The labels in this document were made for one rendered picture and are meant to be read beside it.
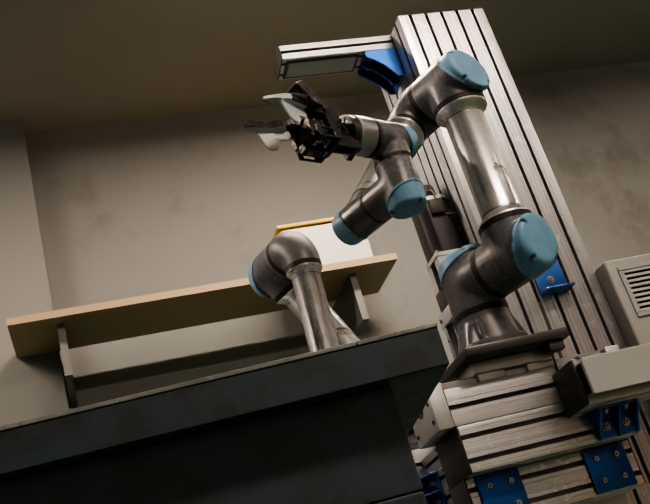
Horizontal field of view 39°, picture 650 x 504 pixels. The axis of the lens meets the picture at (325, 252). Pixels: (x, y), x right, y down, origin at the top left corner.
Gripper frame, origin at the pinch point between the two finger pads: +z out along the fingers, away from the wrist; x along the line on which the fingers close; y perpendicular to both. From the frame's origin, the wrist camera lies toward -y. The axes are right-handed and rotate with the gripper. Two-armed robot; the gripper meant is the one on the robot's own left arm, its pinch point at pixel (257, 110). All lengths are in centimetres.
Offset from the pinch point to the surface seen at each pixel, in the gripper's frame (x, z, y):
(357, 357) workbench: -39, 41, 73
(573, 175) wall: 118, -331, -129
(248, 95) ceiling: 172, -176, -206
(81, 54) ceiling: 167, -82, -206
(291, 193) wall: 184, -190, -153
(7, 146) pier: 224, -67, -199
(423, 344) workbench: -42, 36, 73
